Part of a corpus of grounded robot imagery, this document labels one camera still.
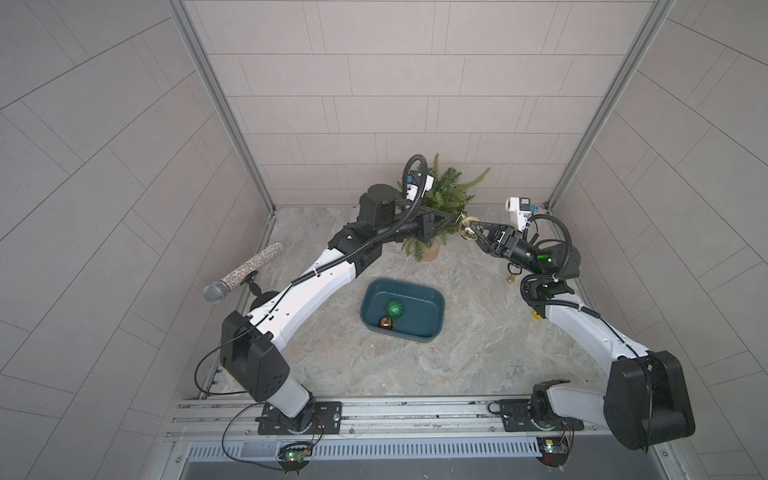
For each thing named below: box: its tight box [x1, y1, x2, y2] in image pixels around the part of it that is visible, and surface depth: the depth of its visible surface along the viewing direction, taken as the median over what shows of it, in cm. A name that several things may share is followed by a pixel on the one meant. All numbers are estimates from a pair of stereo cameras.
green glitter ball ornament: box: [387, 300, 405, 318], surface depth 87 cm
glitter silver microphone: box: [203, 242, 284, 303], surface depth 72 cm
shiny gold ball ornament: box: [458, 216, 480, 241], surface depth 65 cm
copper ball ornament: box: [378, 316, 396, 330], surface depth 85 cm
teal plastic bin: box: [360, 278, 445, 343], surface depth 90 cm
